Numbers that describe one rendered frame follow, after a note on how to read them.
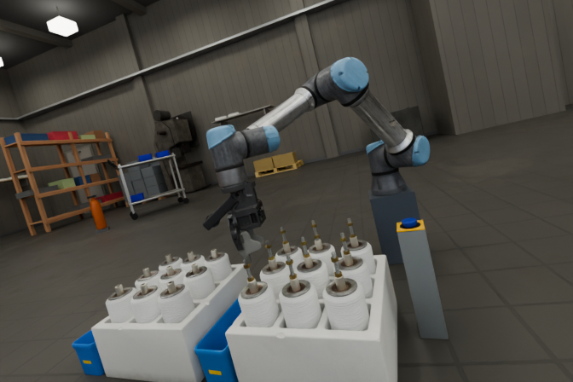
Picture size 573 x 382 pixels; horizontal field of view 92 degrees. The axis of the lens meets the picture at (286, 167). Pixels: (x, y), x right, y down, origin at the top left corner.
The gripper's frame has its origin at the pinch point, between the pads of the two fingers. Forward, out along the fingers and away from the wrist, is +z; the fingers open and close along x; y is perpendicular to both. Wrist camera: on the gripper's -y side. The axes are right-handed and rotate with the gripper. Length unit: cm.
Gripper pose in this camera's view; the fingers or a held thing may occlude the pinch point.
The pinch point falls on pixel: (246, 258)
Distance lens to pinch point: 79.5
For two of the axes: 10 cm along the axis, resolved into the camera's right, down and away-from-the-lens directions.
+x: 1.3, -1.1, 9.9
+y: 9.6, -2.3, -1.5
